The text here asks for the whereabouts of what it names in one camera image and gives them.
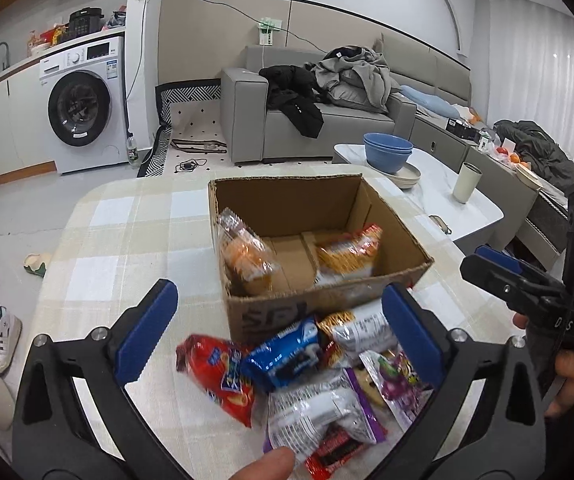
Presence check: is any blue cookie packet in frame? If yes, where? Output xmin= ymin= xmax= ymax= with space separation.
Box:
xmin=241 ymin=316 xmax=324 ymax=393

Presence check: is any silver purple-edged packet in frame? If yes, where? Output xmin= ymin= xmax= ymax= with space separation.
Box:
xmin=263 ymin=367 xmax=388 ymax=456

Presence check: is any grey clothes pile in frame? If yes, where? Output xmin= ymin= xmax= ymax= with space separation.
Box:
xmin=312 ymin=37 xmax=402 ymax=115

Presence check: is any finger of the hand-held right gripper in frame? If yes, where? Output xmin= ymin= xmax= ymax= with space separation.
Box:
xmin=459 ymin=254 xmax=565 ymax=321
xmin=474 ymin=245 xmax=568 ymax=291

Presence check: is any orange bread packet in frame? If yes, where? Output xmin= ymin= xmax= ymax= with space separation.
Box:
xmin=217 ymin=208 xmax=275 ymax=296

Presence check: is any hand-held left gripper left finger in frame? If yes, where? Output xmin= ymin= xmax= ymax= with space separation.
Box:
xmin=12 ymin=279 xmax=188 ymax=480

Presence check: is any gold silver snack packet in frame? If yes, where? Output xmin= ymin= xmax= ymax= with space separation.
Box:
xmin=317 ymin=302 xmax=400 ymax=368

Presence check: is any yellow red stick snack packet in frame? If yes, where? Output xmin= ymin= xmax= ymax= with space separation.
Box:
xmin=314 ymin=224 xmax=385 ymax=286

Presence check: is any person's right hand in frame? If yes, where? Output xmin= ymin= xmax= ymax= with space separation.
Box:
xmin=512 ymin=312 xmax=574 ymax=418

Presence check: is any white washing machine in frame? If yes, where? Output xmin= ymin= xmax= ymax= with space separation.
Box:
xmin=38 ymin=36 xmax=132 ymax=176

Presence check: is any black jacket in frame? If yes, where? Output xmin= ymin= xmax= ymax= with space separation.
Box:
xmin=258 ymin=64 xmax=325 ymax=139

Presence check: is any beige plate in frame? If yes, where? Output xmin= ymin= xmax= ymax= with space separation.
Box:
xmin=377 ymin=162 xmax=422 ymax=190
xmin=514 ymin=162 xmax=542 ymax=191

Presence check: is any beige checked tablecloth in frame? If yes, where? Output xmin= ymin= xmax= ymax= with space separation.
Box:
xmin=4 ymin=175 xmax=532 ymax=480

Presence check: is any black white patterned mat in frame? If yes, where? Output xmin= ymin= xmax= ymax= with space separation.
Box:
xmin=137 ymin=80 xmax=230 ymax=178

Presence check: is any brown cardboard box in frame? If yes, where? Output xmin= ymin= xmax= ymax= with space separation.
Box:
xmin=208 ymin=174 xmax=435 ymax=348

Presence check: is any dark red chocolate packet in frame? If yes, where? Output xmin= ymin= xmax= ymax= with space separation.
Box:
xmin=303 ymin=422 xmax=368 ymax=480

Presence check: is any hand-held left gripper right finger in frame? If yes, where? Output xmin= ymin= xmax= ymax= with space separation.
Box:
xmin=372 ymin=282 xmax=548 ymax=480

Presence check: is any white marble coffee table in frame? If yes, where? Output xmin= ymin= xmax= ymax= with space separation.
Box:
xmin=333 ymin=143 xmax=505 ymax=243

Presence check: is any white curtain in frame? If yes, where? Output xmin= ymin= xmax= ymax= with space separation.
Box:
xmin=487 ymin=0 xmax=574 ymax=141

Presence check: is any white sneaker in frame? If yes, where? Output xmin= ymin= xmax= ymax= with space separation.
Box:
xmin=0 ymin=305 xmax=22 ymax=376

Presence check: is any black pressure cooker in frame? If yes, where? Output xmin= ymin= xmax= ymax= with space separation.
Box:
xmin=69 ymin=7 xmax=105 ymax=38

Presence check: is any cream cup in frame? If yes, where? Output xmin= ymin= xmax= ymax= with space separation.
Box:
xmin=453 ymin=162 xmax=484 ymax=204

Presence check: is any brown strap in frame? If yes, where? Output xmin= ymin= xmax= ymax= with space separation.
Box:
xmin=169 ymin=137 xmax=228 ymax=153

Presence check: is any green white wall charger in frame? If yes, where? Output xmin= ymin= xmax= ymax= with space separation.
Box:
xmin=258 ymin=17 xmax=284 ymax=46

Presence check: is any light blue pillow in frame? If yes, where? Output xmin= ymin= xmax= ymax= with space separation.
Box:
xmin=399 ymin=85 xmax=460 ymax=120

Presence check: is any person's left hand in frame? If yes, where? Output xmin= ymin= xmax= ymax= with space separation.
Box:
xmin=227 ymin=446 xmax=296 ymax=480

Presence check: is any purple grape candy packet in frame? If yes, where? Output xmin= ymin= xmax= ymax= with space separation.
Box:
xmin=358 ymin=349 xmax=434 ymax=433

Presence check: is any blue bowl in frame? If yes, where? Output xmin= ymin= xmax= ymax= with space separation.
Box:
xmin=365 ymin=147 xmax=412 ymax=175
xmin=363 ymin=132 xmax=414 ymax=153

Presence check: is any blue cable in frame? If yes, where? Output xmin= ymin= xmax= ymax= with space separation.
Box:
xmin=126 ymin=0 xmax=150 ymax=106

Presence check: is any black box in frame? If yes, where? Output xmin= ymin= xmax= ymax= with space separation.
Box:
xmin=446 ymin=119 xmax=482 ymax=143

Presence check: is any dark green jacket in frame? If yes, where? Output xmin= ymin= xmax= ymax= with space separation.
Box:
xmin=494 ymin=120 xmax=574 ymax=192

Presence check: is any red chip packet blue label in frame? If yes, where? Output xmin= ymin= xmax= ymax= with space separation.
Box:
xmin=176 ymin=334 xmax=256 ymax=429

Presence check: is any green slipper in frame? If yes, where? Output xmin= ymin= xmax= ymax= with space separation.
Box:
xmin=23 ymin=254 xmax=50 ymax=278

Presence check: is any grey low cabinet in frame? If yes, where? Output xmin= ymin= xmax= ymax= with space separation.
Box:
xmin=412 ymin=115 xmax=570 ymax=271

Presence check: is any grey sofa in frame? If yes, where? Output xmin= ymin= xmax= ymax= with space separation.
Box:
xmin=220 ymin=35 xmax=472 ymax=163

